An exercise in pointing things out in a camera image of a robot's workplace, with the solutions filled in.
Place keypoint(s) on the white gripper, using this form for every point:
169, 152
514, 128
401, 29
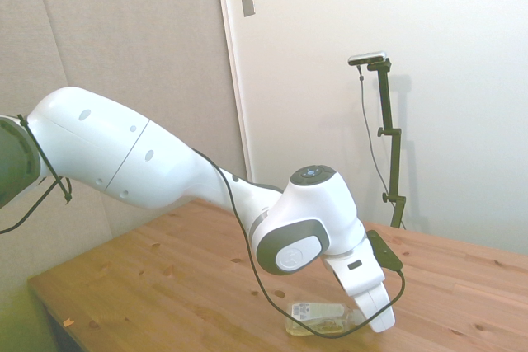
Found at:
363, 275

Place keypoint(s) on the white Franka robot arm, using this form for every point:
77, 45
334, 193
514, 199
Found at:
103, 146

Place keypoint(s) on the clear sanitizer bottle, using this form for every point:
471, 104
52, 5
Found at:
313, 315

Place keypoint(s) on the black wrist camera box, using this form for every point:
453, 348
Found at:
383, 254

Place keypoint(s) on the black camera stand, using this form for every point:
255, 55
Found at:
389, 121

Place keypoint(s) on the grey exterior camera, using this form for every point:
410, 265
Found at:
367, 58

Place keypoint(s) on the white door frame trim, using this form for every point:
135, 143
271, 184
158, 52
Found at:
235, 71

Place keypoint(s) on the grey wall plate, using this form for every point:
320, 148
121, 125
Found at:
248, 1

